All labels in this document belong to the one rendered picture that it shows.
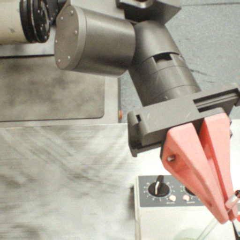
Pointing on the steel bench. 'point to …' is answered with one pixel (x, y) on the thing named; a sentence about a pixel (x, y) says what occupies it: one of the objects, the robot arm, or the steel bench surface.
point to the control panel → (175, 191)
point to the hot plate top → (145, 224)
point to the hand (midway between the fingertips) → (224, 210)
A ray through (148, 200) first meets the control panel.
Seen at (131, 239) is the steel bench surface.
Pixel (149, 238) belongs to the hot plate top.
